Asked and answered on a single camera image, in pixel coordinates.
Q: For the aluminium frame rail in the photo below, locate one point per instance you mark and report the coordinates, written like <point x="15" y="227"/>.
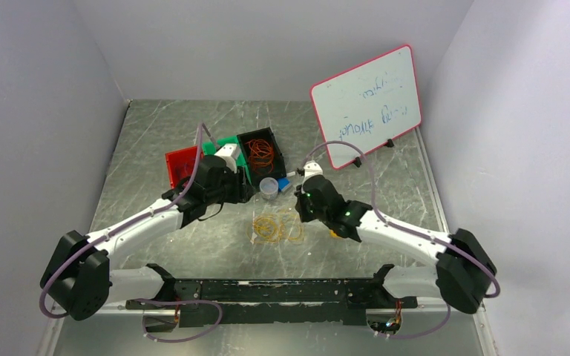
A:
<point x="131" y="307"/>

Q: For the white board with red frame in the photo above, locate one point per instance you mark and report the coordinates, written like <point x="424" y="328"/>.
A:
<point x="363" y="108"/>

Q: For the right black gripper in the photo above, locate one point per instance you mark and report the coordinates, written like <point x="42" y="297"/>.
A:
<point x="303" y="215"/>

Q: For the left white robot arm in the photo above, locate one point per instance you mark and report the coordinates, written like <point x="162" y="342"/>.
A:
<point x="81" y="275"/>

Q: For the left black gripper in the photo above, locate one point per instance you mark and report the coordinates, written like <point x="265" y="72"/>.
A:
<point x="243" y="189"/>

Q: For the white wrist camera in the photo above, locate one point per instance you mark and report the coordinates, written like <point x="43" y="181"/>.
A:
<point x="310" y="169"/>
<point x="229" y="153"/>

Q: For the green plastic bin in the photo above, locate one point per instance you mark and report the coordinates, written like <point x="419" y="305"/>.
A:
<point x="209" y="148"/>

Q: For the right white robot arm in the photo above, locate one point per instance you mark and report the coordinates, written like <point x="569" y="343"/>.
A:
<point x="453" y="267"/>

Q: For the black plastic bin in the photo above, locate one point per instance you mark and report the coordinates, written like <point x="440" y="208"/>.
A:
<point x="263" y="155"/>

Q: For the clear round container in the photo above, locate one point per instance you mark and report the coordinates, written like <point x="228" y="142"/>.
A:
<point x="269" y="188"/>

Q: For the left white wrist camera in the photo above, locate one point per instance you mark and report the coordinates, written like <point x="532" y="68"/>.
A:
<point x="229" y="153"/>

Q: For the red plastic bin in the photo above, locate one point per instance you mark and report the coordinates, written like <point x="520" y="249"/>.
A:
<point x="180" y="163"/>

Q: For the blue eraser block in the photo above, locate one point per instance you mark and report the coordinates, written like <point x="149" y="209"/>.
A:
<point x="284" y="184"/>

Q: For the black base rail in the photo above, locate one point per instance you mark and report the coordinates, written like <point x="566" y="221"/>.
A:
<point x="200" y="302"/>

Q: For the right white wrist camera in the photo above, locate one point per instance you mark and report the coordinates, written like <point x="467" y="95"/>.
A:
<point x="310" y="169"/>

